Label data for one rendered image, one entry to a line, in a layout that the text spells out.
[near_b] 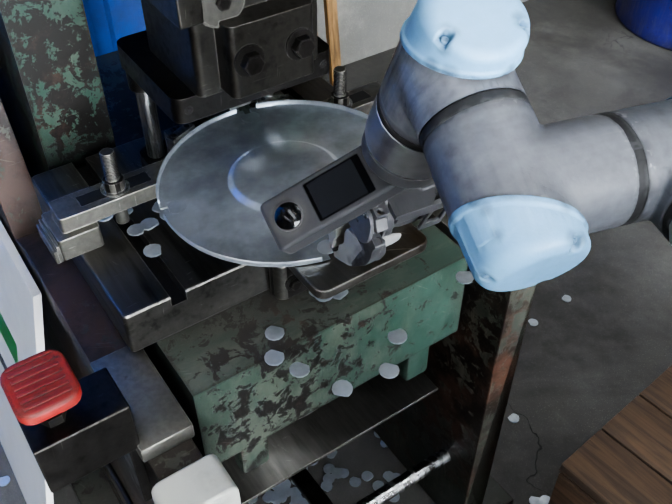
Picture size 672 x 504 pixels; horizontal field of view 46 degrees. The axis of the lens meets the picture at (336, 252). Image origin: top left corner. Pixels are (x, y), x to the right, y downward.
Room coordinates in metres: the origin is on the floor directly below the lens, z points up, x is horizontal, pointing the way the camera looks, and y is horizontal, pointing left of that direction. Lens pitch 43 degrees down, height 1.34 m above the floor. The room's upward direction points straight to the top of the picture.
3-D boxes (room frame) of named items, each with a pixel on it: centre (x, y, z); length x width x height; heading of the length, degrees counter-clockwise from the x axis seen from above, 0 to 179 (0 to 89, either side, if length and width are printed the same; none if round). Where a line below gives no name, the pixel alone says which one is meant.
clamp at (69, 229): (0.73, 0.27, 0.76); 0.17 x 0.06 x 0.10; 124
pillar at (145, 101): (0.83, 0.23, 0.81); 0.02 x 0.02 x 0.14
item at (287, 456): (0.83, 0.13, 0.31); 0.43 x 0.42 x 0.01; 124
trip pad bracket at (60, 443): (0.46, 0.25, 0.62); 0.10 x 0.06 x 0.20; 124
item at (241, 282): (0.82, 0.13, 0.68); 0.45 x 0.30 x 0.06; 124
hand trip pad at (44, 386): (0.45, 0.27, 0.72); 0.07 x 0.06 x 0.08; 34
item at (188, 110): (0.83, 0.13, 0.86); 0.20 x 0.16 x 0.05; 124
